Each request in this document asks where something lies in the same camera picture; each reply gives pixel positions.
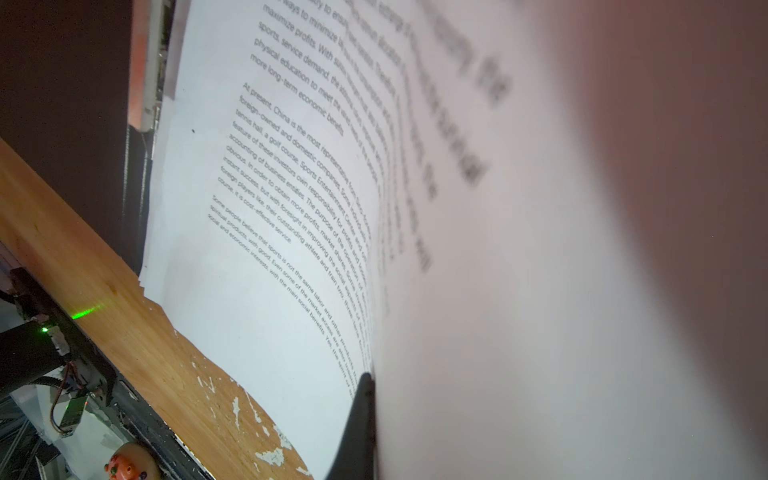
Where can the printed sheet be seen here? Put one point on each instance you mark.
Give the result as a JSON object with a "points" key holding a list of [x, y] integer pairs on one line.
{"points": [[279, 206], [590, 301]]}

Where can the red donut toy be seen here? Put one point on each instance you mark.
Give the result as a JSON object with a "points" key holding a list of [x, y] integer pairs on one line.
{"points": [[132, 462]]}

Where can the small circuit board with wires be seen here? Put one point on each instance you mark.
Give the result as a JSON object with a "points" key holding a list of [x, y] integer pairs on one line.
{"points": [[77, 392]]}

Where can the blue folder black inside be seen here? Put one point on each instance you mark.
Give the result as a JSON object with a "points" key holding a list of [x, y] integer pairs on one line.
{"points": [[80, 91]]}

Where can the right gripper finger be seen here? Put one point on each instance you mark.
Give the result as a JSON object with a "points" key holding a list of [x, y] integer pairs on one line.
{"points": [[356, 455]]}

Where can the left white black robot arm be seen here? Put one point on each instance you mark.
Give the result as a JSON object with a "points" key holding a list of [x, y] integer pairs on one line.
{"points": [[27, 353]]}

